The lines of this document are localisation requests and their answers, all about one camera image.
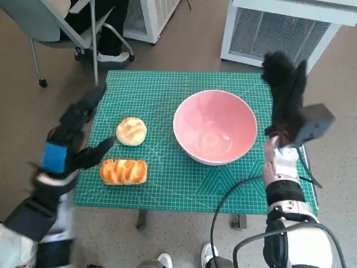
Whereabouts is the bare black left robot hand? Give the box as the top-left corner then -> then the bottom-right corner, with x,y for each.
40,85 -> 117,179

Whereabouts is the large white mesh cabinet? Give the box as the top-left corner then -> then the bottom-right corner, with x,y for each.
220,0 -> 357,72

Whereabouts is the round pale toy bread bun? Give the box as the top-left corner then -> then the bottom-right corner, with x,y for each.
115,117 -> 148,147

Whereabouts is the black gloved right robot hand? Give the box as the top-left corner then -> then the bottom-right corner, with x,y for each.
262,51 -> 309,142

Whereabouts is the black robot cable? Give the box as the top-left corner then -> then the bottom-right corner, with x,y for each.
210,177 -> 264,262
233,222 -> 348,268

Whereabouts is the pink bowl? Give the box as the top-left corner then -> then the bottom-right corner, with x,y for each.
172,89 -> 258,166

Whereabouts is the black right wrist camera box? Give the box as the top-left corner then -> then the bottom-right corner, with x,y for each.
290,103 -> 336,148

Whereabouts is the small white mesh cabinet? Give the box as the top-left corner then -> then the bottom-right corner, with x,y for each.
122,0 -> 179,44

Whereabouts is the white cloth bundle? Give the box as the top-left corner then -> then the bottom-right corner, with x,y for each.
0,222 -> 38,268

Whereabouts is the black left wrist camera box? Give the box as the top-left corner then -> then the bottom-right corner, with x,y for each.
4,195 -> 59,242

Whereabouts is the person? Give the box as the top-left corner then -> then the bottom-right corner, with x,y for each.
60,0 -> 135,68

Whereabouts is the metal table leg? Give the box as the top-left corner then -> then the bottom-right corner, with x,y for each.
230,214 -> 248,230
136,209 -> 148,231

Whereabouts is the long striped toy bread loaf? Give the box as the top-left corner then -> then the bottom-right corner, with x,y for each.
99,158 -> 148,186

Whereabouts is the grey office chair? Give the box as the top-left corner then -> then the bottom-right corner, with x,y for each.
0,0 -> 134,89

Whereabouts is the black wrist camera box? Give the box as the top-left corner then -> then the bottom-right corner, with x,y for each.
290,103 -> 336,148
4,195 -> 59,242

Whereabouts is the black camera cable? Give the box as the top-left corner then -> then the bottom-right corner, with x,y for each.
297,146 -> 324,188

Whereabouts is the green cutting mat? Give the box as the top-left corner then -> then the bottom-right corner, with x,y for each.
73,69 -> 319,216

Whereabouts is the white shoe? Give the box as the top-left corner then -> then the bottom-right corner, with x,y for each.
157,252 -> 173,268
201,242 -> 220,268

